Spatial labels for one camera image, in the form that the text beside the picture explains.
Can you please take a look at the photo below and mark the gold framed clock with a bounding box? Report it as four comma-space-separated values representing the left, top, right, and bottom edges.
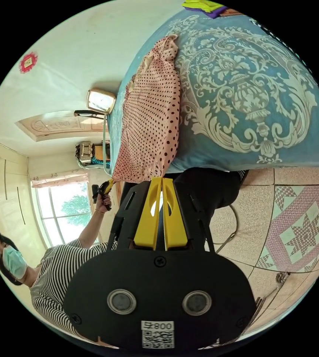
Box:
86, 88, 117, 115

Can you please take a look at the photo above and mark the white cupboard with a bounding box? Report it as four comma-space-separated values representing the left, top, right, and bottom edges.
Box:
0, 133, 52, 249

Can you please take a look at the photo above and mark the bed with blue floral cover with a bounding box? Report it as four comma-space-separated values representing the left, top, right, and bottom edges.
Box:
106, 12, 319, 174

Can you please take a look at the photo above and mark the person's left hand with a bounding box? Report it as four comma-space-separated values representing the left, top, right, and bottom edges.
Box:
95, 194, 112, 215

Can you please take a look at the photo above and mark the pile of clothes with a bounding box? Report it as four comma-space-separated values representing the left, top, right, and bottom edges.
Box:
182, 0, 240, 20

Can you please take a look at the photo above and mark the person's body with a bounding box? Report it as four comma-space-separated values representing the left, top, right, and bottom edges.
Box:
0, 167, 250, 353

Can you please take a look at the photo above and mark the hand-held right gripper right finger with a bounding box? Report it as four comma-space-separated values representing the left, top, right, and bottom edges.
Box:
162, 177, 190, 251

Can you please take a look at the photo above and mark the woven bag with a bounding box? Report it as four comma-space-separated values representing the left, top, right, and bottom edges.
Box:
75, 141, 112, 170

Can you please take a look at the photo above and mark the person's left forearm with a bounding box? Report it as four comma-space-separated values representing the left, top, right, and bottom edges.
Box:
77, 210, 106, 248

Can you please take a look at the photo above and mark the pink curtain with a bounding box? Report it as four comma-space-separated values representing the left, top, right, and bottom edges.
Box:
30, 171, 90, 188

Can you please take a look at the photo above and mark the grey floor cable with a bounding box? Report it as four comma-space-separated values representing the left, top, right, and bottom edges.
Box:
212, 204, 240, 247

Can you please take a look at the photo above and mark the wooden door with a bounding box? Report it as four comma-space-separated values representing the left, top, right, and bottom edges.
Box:
15, 110, 110, 138

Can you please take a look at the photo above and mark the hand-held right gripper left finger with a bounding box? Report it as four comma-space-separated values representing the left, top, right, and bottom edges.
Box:
133, 177, 162, 250

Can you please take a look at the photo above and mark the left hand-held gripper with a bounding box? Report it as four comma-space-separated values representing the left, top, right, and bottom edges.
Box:
97, 179, 115, 212

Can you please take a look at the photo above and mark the light pink black dotted shirt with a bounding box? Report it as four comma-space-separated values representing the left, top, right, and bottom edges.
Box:
111, 34, 181, 184

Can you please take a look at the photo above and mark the window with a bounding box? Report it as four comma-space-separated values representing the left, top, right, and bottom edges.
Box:
31, 181, 102, 248

